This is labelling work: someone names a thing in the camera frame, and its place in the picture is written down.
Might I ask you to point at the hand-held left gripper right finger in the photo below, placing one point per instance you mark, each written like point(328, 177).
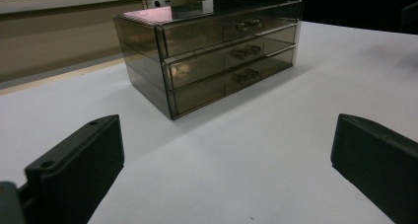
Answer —
point(378, 164)

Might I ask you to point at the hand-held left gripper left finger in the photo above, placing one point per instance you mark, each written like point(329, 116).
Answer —
point(77, 171)

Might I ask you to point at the smoky transparent drawer organizer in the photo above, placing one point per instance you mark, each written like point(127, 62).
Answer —
point(144, 59)

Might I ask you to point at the smoky transparent small drawer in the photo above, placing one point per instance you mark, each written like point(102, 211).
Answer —
point(203, 94)
point(197, 35)
point(200, 67)

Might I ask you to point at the white window ledge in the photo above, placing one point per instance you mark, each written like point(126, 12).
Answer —
point(65, 0)

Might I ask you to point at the white wall socket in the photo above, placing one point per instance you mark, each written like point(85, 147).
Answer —
point(159, 2)

